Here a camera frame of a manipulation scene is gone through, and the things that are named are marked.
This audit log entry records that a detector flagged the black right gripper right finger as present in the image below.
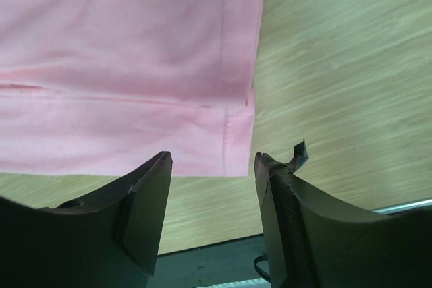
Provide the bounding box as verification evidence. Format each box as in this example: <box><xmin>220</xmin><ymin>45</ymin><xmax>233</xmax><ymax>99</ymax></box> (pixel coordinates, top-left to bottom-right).
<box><xmin>254</xmin><ymin>143</ymin><xmax>431</xmax><ymax>287</ymax></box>

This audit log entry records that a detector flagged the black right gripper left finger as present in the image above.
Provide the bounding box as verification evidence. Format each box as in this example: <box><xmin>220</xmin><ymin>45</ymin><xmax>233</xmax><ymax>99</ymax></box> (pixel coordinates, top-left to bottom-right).
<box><xmin>1</xmin><ymin>152</ymin><xmax>172</xmax><ymax>287</ymax></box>

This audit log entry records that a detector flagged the pink t shirt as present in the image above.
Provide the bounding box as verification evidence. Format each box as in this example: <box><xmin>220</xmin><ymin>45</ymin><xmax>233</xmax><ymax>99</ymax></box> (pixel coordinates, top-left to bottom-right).
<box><xmin>1</xmin><ymin>0</ymin><xmax>263</xmax><ymax>177</ymax></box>

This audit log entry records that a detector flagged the aluminium frame rail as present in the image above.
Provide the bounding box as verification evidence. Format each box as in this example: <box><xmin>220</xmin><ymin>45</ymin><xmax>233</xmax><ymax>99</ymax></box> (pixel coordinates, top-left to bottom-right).
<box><xmin>373</xmin><ymin>198</ymin><xmax>432</xmax><ymax>215</ymax></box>

